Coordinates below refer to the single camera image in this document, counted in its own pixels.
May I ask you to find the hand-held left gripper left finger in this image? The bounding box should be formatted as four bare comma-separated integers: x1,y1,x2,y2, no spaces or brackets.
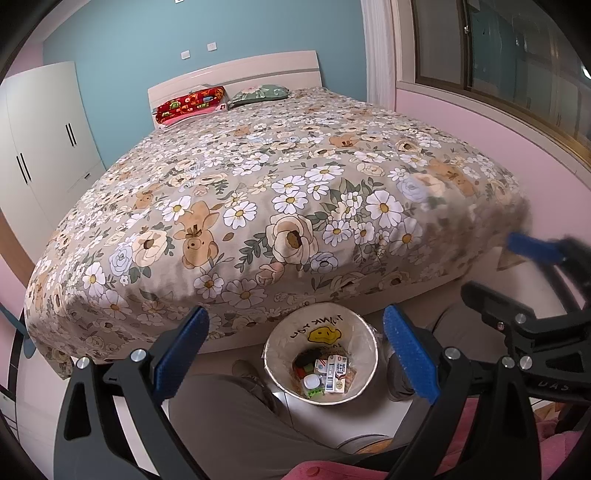
54,306,211,480

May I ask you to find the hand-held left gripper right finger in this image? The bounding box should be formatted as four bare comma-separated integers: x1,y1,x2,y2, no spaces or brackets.
383,304,533,480

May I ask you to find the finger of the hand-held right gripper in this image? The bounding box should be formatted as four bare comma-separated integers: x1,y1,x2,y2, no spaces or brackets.
461,281,591,359
508,233,591,320

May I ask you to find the white bin with yellow smiley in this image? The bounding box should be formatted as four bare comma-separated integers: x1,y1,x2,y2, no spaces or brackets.
263,302,380,407

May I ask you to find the person's right shoe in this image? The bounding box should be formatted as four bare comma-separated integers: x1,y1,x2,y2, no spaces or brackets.
386,353,417,403

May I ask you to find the blue stand base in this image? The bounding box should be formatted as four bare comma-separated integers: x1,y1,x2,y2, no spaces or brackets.
13,318,37,361

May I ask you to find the window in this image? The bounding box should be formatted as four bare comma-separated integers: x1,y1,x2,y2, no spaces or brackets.
410,0,591,163

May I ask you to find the pink pillow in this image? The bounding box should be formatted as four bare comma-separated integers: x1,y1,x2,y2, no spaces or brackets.
159,102,227,127

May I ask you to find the white curtain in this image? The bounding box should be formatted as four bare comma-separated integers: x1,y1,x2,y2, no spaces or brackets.
359,0,399,112

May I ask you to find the red printed pillow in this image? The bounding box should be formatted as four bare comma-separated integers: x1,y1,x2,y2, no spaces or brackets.
154,86,227,126

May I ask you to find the white wardrobe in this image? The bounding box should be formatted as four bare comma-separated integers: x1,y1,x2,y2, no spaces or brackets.
0,61,107,259

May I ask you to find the green floral pillow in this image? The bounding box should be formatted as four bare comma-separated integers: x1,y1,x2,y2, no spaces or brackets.
227,84,291,110

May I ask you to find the white headboard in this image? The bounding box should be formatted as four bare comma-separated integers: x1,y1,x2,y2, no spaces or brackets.
148,51,322,131

